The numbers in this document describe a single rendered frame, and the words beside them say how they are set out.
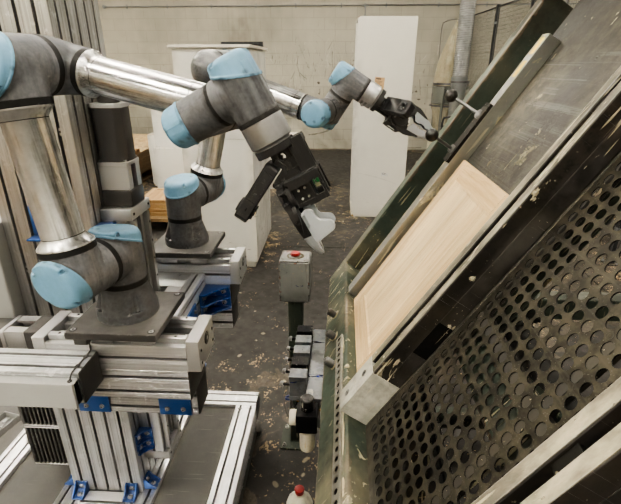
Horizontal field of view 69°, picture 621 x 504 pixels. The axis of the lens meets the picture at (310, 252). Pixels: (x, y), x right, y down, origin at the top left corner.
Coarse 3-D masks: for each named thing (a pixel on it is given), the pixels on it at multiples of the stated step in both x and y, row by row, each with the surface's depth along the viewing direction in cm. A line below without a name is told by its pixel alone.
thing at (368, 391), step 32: (608, 96) 73; (576, 128) 78; (608, 128) 74; (544, 160) 80; (576, 160) 76; (608, 160) 76; (512, 192) 84; (544, 192) 78; (576, 192) 78; (512, 224) 81; (544, 224) 81; (480, 256) 84; (512, 256) 83; (448, 288) 87; (480, 288) 86; (416, 320) 91; (448, 320) 89; (384, 352) 98; (416, 352) 93; (352, 384) 101; (384, 384) 96; (352, 416) 100
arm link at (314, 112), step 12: (192, 60) 137; (204, 60) 133; (192, 72) 137; (204, 72) 133; (276, 84) 130; (276, 96) 129; (288, 96) 128; (300, 96) 128; (312, 96) 129; (288, 108) 129; (300, 108) 128; (312, 108) 125; (324, 108) 125; (312, 120) 126; (324, 120) 126
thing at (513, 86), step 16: (544, 48) 123; (528, 64) 125; (512, 80) 127; (528, 80) 126; (496, 96) 131; (512, 96) 128; (496, 112) 130; (480, 128) 132; (464, 144) 134; (448, 176) 138; (432, 192) 140; (416, 208) 142; (400, 224) 146; (384, 240) 151; (384, 256) 149; (368, 272) 152; (352, 288) 155
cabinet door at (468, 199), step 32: (448, 192) 130; (480, 192) 110; (416, 224) 139; (448, 224) 118; (480, 224) 101; (416, 256) 125; (448, 256) 107; (384, 288) 134; (416, 288) 113; (384, 320) 120
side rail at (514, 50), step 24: (552, 0) 139; (528, 24) 142; (552, 24) 141; (504, 48) 147; (528, 48) 144; (504, 72) 147; (480, 96) 151; (456, 120) 154; (432, 144) 160; (432, 168) 161; (408, 192) 165; (384, 216) 169; (360, 240) 176; (360, 264) 177
